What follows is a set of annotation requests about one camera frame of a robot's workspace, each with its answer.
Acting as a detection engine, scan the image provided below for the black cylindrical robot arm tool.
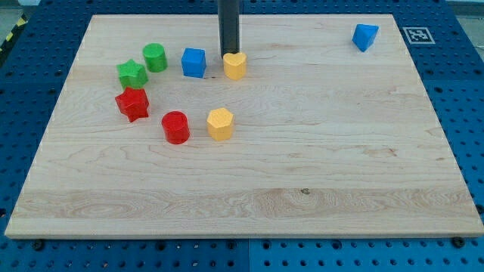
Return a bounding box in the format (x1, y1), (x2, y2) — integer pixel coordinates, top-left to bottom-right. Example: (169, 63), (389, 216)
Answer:
(217, 0), (240, 57)

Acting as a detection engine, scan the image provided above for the blue triangle block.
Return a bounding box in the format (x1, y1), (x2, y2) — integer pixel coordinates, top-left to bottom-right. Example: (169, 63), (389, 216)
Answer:
(352, 24), (380, 52)

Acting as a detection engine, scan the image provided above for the yellow hexagon block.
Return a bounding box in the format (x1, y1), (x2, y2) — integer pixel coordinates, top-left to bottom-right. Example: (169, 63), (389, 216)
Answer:
(206, 107), (234, 141)

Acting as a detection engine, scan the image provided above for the red cylinder block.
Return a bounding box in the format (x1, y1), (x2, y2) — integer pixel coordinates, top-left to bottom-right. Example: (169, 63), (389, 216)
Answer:
(161, 111), (190, 144)

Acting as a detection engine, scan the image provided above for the yellow heart block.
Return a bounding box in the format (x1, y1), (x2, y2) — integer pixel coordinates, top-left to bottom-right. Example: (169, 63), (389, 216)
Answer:
(222, 52), (247, 80)

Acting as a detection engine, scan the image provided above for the wooden board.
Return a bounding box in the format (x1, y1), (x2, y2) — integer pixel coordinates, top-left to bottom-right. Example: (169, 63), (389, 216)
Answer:
(5, 14), (483, 240)

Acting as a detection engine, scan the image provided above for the blue cube block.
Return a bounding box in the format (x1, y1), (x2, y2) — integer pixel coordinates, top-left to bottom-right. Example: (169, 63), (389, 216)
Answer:
(181, 48), (206, 78)

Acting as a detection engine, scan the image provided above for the red star block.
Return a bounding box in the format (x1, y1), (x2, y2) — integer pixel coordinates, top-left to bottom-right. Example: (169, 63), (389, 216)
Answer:
(115, 87), (149, 122)

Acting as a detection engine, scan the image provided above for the green cylinder block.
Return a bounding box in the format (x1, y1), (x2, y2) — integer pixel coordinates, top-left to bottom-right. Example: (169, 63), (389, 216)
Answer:
(142, 43), (168, 73)

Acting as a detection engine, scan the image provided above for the green star block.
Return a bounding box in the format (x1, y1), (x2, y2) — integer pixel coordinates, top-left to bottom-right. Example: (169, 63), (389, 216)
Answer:
(116, 59), (148, 89)

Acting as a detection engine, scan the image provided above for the white fiducial marker tag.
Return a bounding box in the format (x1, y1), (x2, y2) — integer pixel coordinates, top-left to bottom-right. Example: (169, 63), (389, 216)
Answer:
(402, 26), (435, 45)

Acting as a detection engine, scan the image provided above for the black bolt left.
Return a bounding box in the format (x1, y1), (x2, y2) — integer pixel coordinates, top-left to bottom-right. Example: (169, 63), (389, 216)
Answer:
(31, 240), (45, 252)

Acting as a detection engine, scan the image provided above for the black bolt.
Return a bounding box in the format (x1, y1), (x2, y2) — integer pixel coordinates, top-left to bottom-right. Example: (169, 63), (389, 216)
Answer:
(31, 240), (45, 252)
(451, 236), (466, 249)

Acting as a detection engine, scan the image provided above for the black bolt right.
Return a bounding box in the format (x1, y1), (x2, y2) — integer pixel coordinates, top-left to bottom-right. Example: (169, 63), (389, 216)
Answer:
(451, 236), (466, 249)

